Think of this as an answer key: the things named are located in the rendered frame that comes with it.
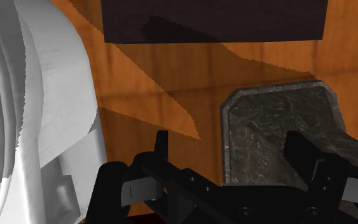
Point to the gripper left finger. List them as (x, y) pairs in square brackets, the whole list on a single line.
[(169, 186)]

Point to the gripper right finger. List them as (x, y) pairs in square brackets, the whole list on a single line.
[(327, 180)]

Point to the dark grey marble block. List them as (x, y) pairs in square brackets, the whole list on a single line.
[(259, 130)]

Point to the white toilet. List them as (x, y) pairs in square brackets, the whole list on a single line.
[(57, 93)]

